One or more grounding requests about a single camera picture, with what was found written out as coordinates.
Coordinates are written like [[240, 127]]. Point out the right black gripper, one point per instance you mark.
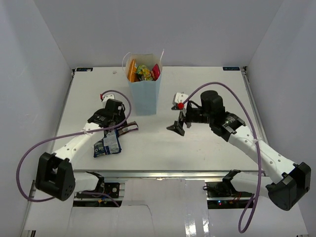
[[178, 125]]

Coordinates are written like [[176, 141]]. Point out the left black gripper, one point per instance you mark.
[[121, 121]]

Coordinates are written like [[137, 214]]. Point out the orange chips bag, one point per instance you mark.
[[132, 76]]

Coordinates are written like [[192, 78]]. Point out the small red candy wrapper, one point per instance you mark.
[[155, 72]]

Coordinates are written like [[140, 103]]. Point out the yellow green candy bag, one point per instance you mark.
[[144, 74]]

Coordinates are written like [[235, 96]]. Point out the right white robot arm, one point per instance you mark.
[[285, 182]]

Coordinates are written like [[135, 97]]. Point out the blue snack bag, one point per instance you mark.
[[108, 145]]

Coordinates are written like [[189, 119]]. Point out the light blue paper bag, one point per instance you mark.
[[144, 93]]

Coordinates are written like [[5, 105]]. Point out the brown chocolate bar wrapper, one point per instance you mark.
[[132, 126]]

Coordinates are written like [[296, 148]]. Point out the left blue corner label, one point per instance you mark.
[[81, 69]]

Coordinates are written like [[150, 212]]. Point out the blue corner label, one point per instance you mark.
[[81, 69], [231, 68]]

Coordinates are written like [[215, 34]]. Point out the right blue corner label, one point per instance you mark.
[[231, 68]]

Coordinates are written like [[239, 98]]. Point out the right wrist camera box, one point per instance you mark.
[[179, 100]]

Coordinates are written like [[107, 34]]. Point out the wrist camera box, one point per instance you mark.
[[179, 100], [105, 98]]

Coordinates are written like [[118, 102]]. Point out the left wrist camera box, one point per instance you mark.
[[105, 98]]

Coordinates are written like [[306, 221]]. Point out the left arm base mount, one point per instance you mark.
[[109, 194]]

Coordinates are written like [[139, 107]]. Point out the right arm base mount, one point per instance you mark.
[[221, 197]]

